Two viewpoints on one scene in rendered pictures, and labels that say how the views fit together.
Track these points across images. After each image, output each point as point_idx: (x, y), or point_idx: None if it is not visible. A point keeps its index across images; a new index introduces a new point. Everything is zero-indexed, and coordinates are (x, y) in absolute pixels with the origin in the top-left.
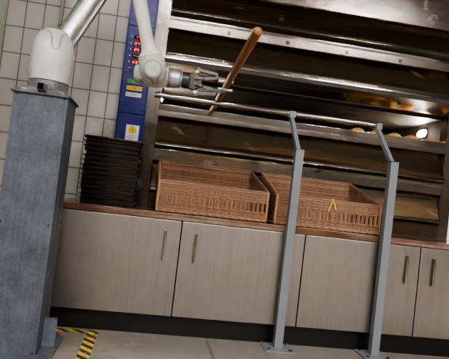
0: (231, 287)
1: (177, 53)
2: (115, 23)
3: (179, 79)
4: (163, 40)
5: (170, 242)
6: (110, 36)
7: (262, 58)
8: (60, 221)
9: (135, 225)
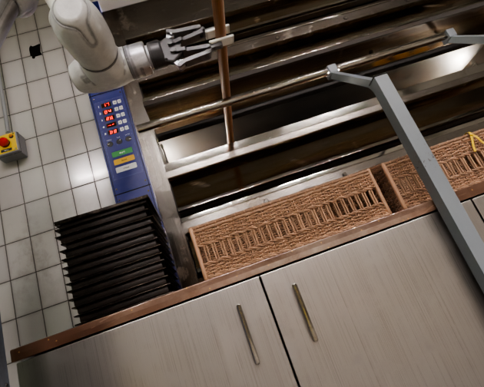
0: (410, 354)
1: None
2: (75, 104)
3: (144, 50)
4: (137, 97)
5: (256, 323)
6: (74, 120)
7: (258, 64)
8: (4, 384)
9: (181, 322)
